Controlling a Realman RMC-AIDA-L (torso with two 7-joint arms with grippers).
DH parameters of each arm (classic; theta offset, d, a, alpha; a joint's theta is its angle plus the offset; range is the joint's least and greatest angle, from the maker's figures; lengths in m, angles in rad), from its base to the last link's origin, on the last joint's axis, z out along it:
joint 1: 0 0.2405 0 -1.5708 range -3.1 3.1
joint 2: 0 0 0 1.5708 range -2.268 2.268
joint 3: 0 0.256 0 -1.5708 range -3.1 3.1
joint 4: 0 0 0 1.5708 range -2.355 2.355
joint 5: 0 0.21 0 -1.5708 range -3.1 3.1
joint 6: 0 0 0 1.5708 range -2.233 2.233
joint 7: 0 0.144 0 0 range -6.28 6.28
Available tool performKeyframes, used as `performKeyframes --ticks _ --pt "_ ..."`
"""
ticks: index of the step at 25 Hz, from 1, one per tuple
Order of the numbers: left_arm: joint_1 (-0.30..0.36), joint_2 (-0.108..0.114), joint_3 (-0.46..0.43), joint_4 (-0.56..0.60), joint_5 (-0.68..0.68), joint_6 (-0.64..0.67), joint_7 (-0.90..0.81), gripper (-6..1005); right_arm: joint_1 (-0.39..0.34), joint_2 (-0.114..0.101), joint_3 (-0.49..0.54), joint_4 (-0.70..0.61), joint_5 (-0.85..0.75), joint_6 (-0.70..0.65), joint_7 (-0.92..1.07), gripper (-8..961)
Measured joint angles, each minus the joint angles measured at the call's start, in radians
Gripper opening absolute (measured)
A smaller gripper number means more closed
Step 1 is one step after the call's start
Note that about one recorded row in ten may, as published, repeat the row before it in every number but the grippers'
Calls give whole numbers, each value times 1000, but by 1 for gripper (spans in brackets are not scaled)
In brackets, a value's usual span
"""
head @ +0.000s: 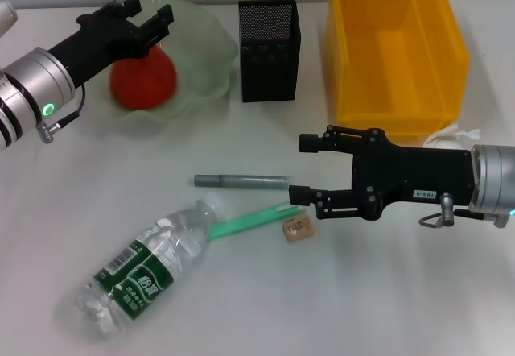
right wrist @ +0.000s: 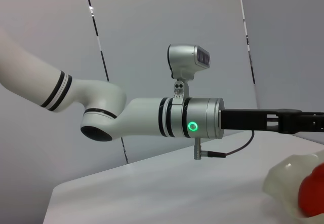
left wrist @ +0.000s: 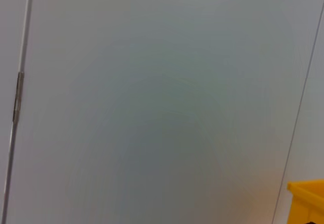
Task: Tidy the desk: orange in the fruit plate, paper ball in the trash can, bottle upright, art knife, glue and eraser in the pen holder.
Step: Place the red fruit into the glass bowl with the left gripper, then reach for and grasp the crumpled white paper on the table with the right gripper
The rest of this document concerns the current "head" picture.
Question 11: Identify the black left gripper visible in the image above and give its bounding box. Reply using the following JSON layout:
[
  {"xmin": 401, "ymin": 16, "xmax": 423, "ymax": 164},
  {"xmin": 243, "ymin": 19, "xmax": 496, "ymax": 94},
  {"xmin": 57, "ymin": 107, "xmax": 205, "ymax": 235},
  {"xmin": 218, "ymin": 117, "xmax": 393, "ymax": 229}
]
[{"xmin": 47, "ymin": 0, "xmax": 175, "ymax": 88}]

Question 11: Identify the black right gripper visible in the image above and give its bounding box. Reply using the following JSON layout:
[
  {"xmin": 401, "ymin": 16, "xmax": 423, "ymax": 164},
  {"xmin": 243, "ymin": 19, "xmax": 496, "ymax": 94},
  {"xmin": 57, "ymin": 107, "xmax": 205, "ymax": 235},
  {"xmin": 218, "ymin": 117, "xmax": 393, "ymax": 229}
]
[{"xmin": 288, "ymin": 124, "xmax": 478, "ymax": 222}]

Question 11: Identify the red tomato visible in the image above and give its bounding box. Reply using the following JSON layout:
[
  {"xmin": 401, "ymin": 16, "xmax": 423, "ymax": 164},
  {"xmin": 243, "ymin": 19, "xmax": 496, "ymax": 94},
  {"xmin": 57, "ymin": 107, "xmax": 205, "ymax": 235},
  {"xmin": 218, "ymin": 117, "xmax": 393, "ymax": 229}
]
[{"xmin": 109, "ymin": 45, "xmax": 178, "ymax": 110}]

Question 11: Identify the silver grey pen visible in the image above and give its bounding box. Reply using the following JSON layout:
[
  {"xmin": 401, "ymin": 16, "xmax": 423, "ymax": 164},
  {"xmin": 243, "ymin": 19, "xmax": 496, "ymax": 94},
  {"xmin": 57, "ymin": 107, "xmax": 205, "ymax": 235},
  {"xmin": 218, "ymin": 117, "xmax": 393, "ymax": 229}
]
[{"xmin": 193, "ymin": 173, "xmax": 299, "ymax": 192}]

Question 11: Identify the green pen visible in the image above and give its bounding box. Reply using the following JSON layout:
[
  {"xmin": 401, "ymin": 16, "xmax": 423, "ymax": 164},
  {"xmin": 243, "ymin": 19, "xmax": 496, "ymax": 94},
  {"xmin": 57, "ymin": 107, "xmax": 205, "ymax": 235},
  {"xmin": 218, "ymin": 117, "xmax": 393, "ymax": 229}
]
[{"xmin": 207, "ymin": 201, "xmax": 299, "ymax": 243}]

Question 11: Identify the white garlic bulb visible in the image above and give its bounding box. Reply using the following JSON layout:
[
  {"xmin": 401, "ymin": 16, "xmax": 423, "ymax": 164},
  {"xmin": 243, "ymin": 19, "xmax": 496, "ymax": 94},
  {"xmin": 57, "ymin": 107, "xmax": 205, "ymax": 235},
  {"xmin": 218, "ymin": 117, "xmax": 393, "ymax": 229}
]
[{"xmin": 422, "ymin": 122, "xmax": 483, "ymax": 150}]

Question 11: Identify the clear green-label water bottle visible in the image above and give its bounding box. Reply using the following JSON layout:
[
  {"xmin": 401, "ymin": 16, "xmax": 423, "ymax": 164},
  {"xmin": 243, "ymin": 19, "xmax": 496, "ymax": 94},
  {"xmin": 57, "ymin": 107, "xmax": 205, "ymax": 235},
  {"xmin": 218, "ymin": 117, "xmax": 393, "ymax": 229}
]
[{"xmin": 76, "ymin": 192, "xmax": 225, "ymax": 339}]

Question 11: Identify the tan eraser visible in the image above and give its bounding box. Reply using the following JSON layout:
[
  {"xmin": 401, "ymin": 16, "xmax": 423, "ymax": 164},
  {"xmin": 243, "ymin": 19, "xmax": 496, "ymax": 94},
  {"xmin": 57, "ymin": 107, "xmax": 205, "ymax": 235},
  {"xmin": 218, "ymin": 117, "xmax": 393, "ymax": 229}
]
[{"xmin": 280, "ymin": 213, "xmax": 315, "ymax": 244}]

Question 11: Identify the translucent green fruit plate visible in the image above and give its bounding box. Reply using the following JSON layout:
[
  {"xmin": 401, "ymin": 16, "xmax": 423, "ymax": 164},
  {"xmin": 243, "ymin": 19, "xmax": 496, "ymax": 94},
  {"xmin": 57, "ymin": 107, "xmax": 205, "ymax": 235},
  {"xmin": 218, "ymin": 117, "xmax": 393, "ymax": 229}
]
[{"xmin": 76, "ymin": 0, "xmax": 241, "ymax": 126}]

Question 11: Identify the black mesh pen holder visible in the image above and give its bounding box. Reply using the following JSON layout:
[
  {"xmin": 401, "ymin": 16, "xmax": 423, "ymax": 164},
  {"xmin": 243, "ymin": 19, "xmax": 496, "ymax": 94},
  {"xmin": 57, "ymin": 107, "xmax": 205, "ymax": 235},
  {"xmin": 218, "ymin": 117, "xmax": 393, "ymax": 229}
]
[{"xmin": 237, "ymin": 0, "xmax": 303, "ymax": 103}]

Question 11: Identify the yellow plastic bin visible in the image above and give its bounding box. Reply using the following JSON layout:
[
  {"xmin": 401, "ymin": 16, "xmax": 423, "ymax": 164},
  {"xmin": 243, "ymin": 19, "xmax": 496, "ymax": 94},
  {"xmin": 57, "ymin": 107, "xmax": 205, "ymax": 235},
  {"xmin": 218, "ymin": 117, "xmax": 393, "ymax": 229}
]
[{"xmin": 325, "ymin": 0, "xmax": 471, "ymax": 138}]

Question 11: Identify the left gripper connector cable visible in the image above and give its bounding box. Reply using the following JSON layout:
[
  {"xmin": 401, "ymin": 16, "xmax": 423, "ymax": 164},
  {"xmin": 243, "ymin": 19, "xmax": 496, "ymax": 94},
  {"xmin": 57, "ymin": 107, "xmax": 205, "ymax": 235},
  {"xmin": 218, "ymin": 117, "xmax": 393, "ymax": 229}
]
[{"xmin": 36, "ymin": 85, "xmax": 86, "ymax": 145}]

